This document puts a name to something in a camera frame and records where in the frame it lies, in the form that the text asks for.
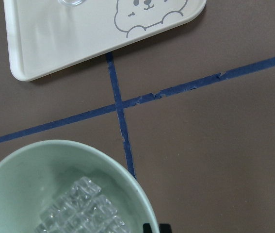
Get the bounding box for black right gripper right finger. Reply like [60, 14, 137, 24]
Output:
[159, 223, 172, 233]

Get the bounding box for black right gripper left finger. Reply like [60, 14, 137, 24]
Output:
[143, 223, 153, 233]

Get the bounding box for clear ice cubes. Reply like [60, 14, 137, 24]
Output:
[34, 177, 131, 233]

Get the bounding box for light green bowl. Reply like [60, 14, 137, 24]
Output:
[0, 140, 159, 233]

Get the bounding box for cream bear tray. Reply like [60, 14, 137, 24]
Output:
[3, 0, 206, 82]

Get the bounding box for clear wine glass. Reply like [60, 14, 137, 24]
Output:
[58, 0, 85, 6]

